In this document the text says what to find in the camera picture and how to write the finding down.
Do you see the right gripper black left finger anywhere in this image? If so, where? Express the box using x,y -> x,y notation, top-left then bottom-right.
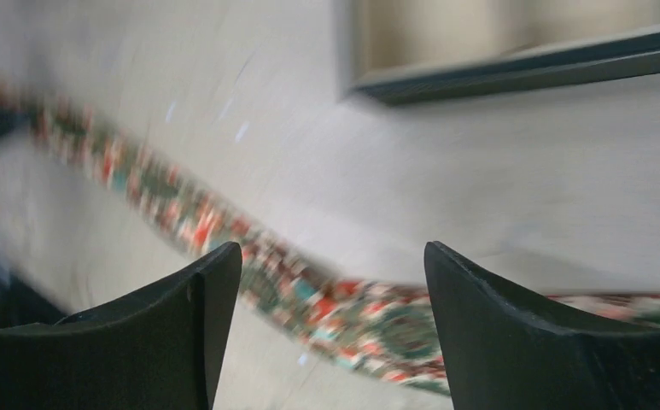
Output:
0,242 -> 242,409

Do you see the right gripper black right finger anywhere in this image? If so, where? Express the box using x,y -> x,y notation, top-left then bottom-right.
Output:
423,242 -> 660,409

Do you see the black tie organizer box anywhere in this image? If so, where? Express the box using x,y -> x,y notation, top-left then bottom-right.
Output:
333,1 -> 660,106

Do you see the paisley orange green tie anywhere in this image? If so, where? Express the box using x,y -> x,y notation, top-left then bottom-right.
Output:
0,81 -> 660,397

